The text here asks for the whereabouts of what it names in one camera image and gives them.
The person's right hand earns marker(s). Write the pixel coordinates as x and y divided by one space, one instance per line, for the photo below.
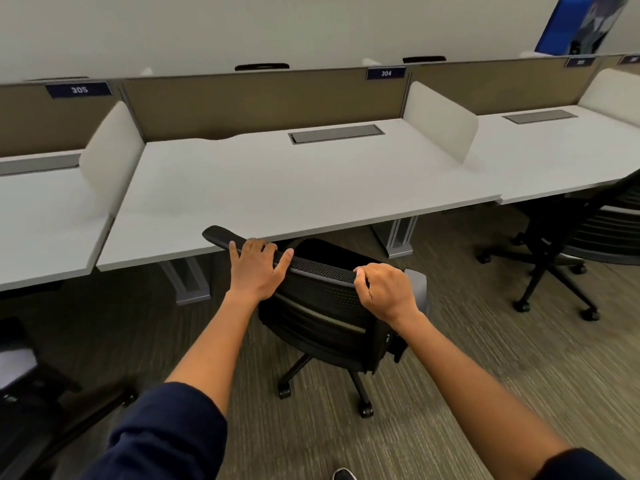
390 294

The person's left hand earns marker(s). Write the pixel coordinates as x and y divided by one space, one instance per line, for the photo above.
252 274

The person's left little finger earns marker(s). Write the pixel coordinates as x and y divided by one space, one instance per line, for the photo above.
234 250

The person's left middle finger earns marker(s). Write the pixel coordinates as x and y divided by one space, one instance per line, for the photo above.
257 244

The person's left thumb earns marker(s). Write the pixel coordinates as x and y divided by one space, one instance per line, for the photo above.
284 263

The person's right fingers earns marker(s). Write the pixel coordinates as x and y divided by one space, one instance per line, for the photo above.
367 275

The black mesh office chair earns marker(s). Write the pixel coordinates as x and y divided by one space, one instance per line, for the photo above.
590 229
30 394
325 299

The person's left forearm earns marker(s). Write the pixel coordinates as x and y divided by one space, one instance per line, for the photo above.
212 344

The person's right forearm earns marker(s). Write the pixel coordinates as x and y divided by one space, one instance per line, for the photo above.
465 384

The grey metal desk leg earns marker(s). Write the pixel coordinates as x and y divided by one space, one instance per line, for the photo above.
187 279
400 237

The brown fabric partition panel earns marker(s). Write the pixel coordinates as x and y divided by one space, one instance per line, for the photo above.
260 102
505 84
45 124

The white desk side divider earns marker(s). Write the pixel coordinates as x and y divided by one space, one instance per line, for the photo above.
612 94
440 119
112 154

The black chair back top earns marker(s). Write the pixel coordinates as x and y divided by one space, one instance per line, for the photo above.
424 59
262 67

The person's black shoe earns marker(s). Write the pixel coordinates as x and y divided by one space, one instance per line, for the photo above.
344 474

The dark blue number label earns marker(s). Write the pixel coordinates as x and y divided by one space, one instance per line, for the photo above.
580 61
79 89
630 59
386 73

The blue wall poster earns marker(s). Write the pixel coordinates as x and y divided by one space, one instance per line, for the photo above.
582 22

